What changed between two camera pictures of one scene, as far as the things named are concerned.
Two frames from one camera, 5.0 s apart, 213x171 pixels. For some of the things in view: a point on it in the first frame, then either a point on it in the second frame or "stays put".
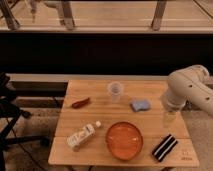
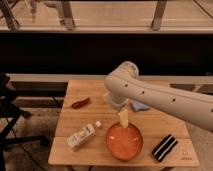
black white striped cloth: [164, 147] stays put
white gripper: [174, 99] to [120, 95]
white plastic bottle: [75, 140] stays put
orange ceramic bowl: [124, 141] stays put
